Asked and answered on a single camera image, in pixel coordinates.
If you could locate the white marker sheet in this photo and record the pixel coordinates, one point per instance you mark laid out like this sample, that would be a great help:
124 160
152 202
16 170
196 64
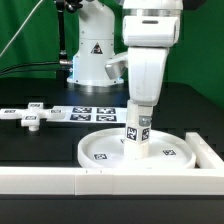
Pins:
84 114

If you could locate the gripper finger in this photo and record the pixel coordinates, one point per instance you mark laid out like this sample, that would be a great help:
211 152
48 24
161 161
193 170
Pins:
145 121

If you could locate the white cross-shaped table base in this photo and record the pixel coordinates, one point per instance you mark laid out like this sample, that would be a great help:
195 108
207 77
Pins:
31 116

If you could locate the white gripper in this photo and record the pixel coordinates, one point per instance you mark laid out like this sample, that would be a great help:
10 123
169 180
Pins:
148 39

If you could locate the white L-shaped fence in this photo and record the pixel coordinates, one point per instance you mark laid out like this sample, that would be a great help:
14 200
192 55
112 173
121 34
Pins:
206 178

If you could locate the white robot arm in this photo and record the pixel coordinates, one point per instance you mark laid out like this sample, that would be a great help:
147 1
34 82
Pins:
96 35

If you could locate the white round table top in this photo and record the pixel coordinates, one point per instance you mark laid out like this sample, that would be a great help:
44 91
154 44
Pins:
105 149

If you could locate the black camera stand pole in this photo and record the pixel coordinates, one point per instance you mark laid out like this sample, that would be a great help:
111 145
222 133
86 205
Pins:
71 6

